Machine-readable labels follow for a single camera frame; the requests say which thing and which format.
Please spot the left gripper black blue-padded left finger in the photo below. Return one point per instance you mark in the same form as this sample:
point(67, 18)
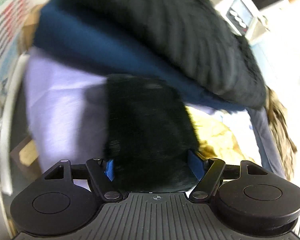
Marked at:
point(101, 183)

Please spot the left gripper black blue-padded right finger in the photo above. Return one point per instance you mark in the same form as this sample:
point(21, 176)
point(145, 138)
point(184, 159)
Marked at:
point(209, 173)

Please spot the gold satin jacket black fur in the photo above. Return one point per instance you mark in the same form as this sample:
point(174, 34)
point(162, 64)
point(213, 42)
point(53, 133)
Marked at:
point(152, 135)

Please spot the purple floral bed sheet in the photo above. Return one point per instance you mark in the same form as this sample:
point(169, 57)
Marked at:
point(67, 114)

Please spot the olive brown blanket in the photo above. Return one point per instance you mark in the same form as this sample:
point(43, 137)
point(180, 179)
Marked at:
point(277, 113)

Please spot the navy blue folded garment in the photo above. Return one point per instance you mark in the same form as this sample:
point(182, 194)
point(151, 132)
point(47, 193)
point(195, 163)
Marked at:
point(104, 50)

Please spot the black knit garment left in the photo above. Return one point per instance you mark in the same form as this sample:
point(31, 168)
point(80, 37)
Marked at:
point(192, 36)

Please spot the printed paper sheet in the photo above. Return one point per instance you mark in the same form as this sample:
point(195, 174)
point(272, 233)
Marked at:
point(12, 17)

